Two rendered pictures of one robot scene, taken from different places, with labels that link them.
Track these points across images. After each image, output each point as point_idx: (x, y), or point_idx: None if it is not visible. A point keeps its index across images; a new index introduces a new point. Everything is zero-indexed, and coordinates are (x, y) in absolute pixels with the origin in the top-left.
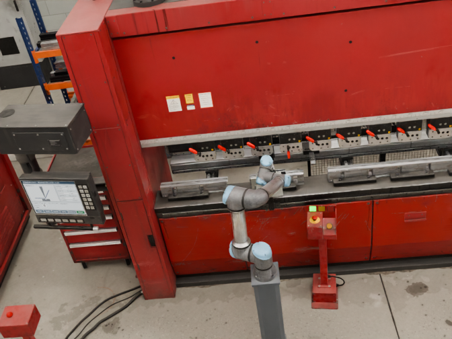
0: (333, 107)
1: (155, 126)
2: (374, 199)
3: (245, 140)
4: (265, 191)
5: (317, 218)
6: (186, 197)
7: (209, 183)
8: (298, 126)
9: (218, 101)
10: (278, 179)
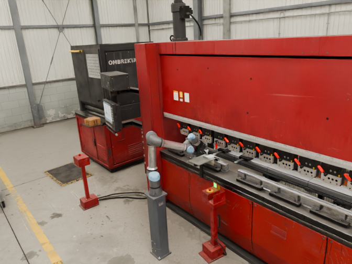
0: (241, 122)
1: (168, 106)
2: (254, 201)
3: None
4: (161, 139)
5: (211, 190)
6: (174, 152)
7: None
8: (223, 129)
9: (191, 99)
10: (182, 144)
